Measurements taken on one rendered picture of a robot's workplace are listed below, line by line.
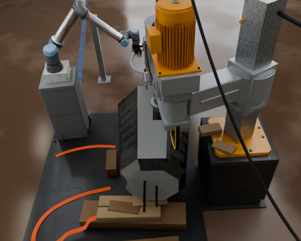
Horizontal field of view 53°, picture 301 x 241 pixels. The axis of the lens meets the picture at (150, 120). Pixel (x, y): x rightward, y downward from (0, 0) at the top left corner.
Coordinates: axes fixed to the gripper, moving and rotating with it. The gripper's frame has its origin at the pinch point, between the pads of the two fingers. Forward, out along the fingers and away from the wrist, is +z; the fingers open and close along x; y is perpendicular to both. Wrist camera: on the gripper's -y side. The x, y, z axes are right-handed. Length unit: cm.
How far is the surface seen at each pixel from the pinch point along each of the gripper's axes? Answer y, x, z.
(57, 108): 109, -25, 32
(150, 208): 103, 138, 50
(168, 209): 87, 147, 61
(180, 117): 68, 141, -57
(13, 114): 148, -122, 91
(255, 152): 13, 180, -1
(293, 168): -58, 198, 81
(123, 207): 121, 120, 49
